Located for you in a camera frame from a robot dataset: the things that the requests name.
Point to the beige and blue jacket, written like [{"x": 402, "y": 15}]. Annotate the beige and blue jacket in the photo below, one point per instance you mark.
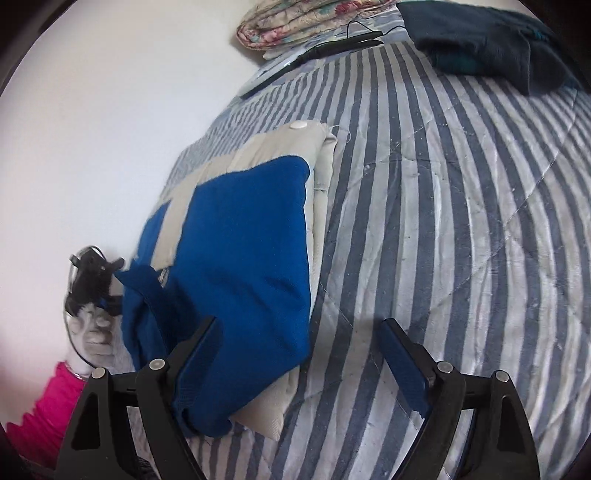
[{"x": 240, "y": 240}]

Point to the thin flat pad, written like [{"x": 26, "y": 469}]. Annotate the thin flat pad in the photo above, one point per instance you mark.
[{"x": 272, "y": 76}]

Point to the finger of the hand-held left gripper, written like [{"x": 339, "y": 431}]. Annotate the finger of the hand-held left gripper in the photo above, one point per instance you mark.
[
  {"x": 114, "y": 265},
  {"x": 111, "y": 305}
]

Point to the blue striped bedspread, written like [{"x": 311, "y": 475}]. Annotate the blue striped bedspread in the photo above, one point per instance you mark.
[{"x": 461, "y": 230}]

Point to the dark navy garment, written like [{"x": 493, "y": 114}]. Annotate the dark navy garment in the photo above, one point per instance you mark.
[{"x": 475, "y": 41}]

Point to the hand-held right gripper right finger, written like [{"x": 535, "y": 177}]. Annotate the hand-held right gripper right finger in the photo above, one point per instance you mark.
[{"x": 404, "y": 360}]

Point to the black stick device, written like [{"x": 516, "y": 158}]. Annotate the black stick device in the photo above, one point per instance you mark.
[{"x": 341, "y": 47}]

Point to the floral quilt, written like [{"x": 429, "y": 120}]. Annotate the floral quilt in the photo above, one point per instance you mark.
[{"x": 295, "y": 23}]

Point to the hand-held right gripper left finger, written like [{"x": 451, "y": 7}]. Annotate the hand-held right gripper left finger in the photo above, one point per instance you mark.
[{"x": 203, "y": 353}]

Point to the person's left hand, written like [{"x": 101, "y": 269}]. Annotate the person's left hand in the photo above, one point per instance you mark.
[{"x": 97, "y": 341}]

